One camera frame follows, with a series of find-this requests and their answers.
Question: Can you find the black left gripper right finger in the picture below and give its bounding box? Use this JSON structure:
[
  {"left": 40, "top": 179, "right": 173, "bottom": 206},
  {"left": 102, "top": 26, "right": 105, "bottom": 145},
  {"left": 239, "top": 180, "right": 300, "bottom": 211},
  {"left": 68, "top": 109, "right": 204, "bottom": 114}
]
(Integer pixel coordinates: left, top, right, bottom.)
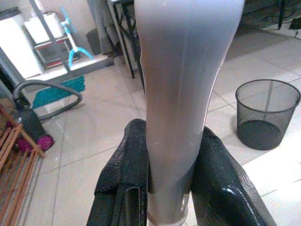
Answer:
[{"left": 190, "top": 126, "right": 278, "bottom": 226}]

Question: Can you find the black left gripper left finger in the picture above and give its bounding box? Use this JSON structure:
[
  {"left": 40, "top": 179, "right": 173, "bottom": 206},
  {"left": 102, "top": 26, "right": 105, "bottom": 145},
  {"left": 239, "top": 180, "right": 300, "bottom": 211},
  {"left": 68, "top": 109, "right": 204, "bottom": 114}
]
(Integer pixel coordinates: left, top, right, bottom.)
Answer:
[{"left": 86, "top": 118, "right": 151, "bottom": 226}]

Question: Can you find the teal shaggy floor mat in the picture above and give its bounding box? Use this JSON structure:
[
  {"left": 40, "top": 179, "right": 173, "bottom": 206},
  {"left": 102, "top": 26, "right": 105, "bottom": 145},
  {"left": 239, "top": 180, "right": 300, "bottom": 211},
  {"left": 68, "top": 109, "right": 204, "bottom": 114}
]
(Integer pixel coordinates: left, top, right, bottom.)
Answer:
[{"left": 32, "top": 75, "right": 86, "bottom": 110}]

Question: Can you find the grey and magenta vacuum cleaner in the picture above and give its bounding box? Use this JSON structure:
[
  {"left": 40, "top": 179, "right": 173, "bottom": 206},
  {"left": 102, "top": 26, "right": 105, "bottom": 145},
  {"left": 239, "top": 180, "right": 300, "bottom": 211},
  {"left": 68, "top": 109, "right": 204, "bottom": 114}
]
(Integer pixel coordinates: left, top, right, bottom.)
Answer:
[{"left": 12, "top": 97, "right": 55, "bottom": 154}]

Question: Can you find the wooden slatted rack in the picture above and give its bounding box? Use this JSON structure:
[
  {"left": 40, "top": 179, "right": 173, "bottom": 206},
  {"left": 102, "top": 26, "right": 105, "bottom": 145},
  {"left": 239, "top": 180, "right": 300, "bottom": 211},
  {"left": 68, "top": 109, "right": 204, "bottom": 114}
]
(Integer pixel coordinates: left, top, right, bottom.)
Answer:
[{"left": 0, "top": 106, "right": 46, "bottom": 226}]

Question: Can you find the black metal table leg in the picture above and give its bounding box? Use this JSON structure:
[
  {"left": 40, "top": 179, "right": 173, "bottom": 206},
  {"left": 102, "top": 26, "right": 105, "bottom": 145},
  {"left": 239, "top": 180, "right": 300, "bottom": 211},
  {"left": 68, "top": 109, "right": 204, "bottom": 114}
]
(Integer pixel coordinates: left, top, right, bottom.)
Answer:
[{"left": 107, "top": 0, "right": 136, "bottom": 79}]

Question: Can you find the dark grey small bin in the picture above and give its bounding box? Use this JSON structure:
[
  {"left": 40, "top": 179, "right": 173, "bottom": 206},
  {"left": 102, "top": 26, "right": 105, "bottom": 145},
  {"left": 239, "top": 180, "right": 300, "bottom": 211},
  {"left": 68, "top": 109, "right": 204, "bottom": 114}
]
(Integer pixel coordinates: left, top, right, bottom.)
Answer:
[{"left": 85, "top": 27, "right": 102, "bottom": 56}]

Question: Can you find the light blue mop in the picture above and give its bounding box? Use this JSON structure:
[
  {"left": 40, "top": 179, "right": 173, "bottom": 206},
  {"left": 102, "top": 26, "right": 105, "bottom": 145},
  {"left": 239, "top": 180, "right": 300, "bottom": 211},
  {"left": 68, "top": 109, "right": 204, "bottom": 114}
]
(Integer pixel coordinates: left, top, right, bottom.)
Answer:
[{"left": 59, "top": 6, "right": 95, "bottom": 67}]

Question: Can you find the red and white box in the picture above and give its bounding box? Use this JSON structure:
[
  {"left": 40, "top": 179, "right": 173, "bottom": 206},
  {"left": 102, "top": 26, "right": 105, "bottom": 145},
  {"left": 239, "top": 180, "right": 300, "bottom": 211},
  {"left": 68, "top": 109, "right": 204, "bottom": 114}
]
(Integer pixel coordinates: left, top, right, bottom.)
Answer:
[{"left": 34, "top": 39, "right": 74, "bottom": 69}]

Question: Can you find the grey metal shelf unit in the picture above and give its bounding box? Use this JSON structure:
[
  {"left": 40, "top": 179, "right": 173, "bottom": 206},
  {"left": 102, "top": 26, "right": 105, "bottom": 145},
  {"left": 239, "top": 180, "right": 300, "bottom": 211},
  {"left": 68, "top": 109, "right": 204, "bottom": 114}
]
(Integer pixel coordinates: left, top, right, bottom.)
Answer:
[{"left": 29, "top": 0, "right": 115, "bottom": 73}]

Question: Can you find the white storage box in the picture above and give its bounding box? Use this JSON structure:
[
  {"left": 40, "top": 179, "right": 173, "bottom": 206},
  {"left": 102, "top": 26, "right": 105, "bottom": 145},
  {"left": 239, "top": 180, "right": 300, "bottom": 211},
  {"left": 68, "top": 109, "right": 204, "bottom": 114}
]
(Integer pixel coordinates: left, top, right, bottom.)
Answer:
[{"left": 23, "top": 12, "right": 66, "bottom": 44}]

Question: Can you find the white pedal trash bin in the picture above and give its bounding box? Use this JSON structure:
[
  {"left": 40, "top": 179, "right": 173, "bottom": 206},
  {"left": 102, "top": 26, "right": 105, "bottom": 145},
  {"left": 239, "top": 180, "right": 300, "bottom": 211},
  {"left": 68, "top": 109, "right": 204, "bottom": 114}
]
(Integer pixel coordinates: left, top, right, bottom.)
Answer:
[{"left": 0, "top": 7, "right": 42, "bottom": 79}]

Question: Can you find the black wire mesh wastebasket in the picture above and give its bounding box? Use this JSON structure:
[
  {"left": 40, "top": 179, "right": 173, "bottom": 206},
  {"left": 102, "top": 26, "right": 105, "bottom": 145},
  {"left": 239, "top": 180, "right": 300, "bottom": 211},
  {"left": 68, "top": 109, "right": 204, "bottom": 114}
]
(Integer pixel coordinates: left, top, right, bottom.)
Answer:
[{"left": 235, "top": 79, "right": 301, "bottom": 151}]

